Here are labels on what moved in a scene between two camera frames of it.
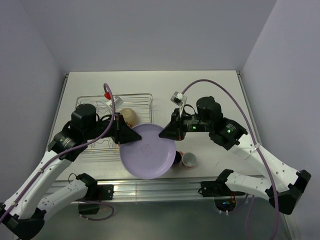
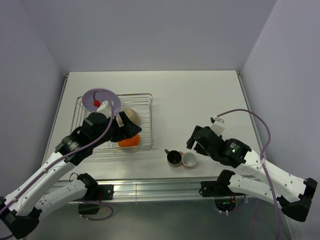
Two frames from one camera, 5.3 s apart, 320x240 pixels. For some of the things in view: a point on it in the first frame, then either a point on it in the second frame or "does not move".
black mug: [178, 158] does not move
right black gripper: [174, 130] -> [199, 149]
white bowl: [130, 116] does not move
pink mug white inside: [188, 159] does not move
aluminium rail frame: [158, 189] does not move
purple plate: [150, 157] -> [88, 99]
